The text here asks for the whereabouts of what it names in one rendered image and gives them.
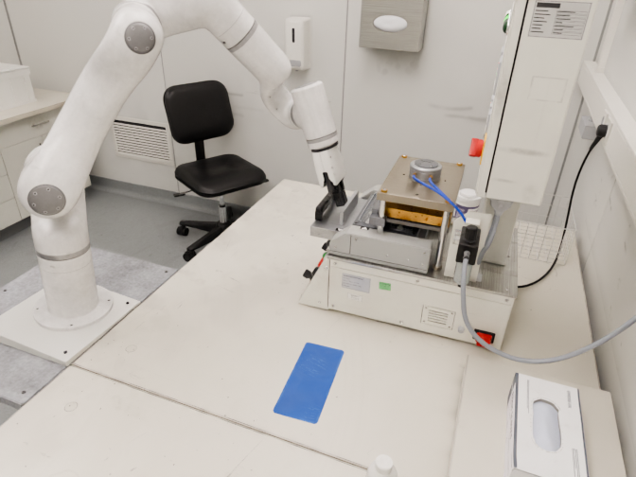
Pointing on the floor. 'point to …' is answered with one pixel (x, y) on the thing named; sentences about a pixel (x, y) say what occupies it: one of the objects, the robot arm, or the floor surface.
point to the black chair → (207, 115)
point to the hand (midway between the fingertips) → (341, 198)
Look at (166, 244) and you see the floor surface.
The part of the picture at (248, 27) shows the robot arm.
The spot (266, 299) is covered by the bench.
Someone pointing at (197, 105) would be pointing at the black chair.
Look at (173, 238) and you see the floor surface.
